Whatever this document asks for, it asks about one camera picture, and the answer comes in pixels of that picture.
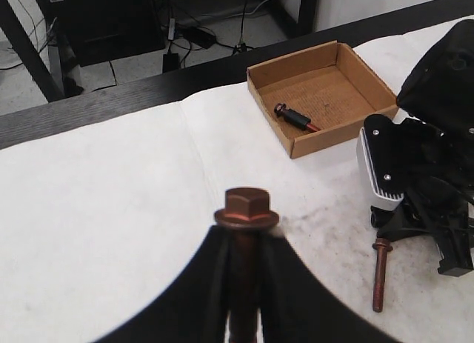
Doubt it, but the brown cardboard box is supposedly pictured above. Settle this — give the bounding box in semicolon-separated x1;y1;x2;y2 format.
246;40;401;160

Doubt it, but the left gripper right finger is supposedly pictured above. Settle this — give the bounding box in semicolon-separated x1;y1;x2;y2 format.
258;232;405;343

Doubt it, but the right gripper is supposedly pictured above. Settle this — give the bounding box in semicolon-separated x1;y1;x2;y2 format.
369;116;474;279

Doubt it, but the black computer case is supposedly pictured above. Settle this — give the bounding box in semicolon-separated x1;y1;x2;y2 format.
55;0;167;67

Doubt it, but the white cable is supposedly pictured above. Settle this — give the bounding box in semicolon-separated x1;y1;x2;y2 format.
245;0;281;16

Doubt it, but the black power adapter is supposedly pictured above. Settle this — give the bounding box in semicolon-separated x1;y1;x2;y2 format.
162;53;180;74

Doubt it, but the black desk leg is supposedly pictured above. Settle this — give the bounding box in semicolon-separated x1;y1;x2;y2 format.
297;0;320;36
0;0;67;104

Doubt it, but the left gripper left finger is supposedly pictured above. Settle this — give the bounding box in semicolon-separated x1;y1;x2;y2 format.
90;225;233;343

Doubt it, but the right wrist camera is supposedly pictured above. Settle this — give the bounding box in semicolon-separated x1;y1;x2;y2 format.
355;113;405;212

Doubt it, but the black cable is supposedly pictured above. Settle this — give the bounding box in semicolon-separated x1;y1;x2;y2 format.
232;0;256;56

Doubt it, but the copper flange bolt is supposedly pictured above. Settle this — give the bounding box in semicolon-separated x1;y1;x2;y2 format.
371;237;390;313
213;187;280;343
273;102;319;133

